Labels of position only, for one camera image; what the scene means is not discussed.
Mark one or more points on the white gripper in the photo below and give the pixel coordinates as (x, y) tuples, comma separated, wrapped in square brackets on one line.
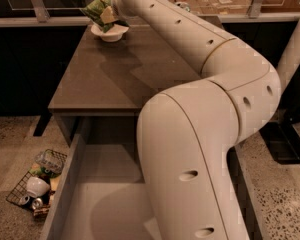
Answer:
[(115, 5)]

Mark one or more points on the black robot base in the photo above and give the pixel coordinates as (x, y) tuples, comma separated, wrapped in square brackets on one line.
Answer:
[(282, 137)]

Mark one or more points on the white ceramic bowl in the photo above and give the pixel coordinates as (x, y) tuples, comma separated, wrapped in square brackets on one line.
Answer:
[(36, 187)]

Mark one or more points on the black wire basket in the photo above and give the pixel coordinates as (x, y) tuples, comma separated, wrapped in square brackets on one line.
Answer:
[(37, 171)]

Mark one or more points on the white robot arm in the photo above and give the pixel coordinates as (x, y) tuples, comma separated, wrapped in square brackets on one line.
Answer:
[(185, 132)]

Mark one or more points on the clear plastic container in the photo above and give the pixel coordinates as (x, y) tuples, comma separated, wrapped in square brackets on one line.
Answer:
[(51, 163)]

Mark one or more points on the green soda can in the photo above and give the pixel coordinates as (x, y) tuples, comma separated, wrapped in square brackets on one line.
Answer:
[(185, 6)]

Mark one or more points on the white paper bowl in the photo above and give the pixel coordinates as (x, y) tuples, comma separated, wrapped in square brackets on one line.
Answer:
[(114, 34)]

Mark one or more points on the silver can right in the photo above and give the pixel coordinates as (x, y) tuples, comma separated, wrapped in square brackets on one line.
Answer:
[(37, 203)]

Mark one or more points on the green jalapeno chip bag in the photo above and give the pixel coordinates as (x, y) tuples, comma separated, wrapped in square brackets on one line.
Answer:
[(94, 10)]

